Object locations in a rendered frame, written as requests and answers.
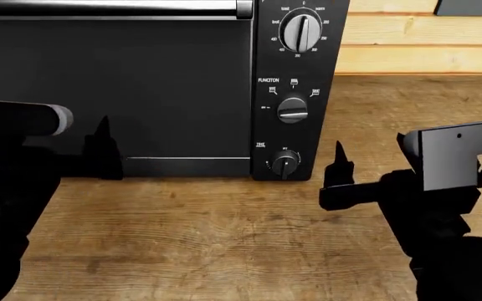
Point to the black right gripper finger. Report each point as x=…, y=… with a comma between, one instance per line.
x=401, y=142
x=339, y=172

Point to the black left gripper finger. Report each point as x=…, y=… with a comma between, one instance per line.
x=106, y=156

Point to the small black timer knob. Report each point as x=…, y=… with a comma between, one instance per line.
x=285, y=163

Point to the dark glass oven door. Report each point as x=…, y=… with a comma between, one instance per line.
x=149, y=87

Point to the black toaster oven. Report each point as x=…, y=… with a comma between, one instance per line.
x=329, y=62

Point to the silver function knob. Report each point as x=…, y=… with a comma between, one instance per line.
x=292, y=110

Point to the large silver temperature knob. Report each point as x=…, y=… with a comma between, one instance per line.
x=301, y=33

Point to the dark box on shelf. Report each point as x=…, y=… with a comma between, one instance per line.
x=471, y=7

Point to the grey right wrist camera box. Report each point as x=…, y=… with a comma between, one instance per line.
x=450, y=156

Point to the left wrist camera housing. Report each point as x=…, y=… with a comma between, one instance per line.
x=19, y=117

